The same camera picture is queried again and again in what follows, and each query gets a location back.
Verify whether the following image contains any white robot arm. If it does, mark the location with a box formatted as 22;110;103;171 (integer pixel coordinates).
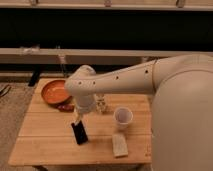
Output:
65;54;213;171

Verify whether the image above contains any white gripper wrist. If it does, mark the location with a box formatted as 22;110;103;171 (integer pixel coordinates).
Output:
71;108;88;145

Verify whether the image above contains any beige sponge block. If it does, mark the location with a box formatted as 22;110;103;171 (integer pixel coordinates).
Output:
112;133;128;157

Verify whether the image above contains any dark red small object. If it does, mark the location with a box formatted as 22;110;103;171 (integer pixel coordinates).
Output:
58;104;74;112

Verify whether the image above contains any wooden table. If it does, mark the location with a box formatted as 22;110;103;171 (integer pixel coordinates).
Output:
9;78;151;166

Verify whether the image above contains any white ceramic cup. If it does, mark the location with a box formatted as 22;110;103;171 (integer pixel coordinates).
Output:
113;107;133;130

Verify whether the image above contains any white horizontal rail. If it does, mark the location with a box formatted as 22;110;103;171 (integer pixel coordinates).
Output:
0;48;213;65

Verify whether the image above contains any orange bowl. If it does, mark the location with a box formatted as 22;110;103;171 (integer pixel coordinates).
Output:
41;80;71;105

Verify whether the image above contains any clear glass bottle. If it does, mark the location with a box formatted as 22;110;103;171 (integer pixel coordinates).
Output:
96;94;107;114

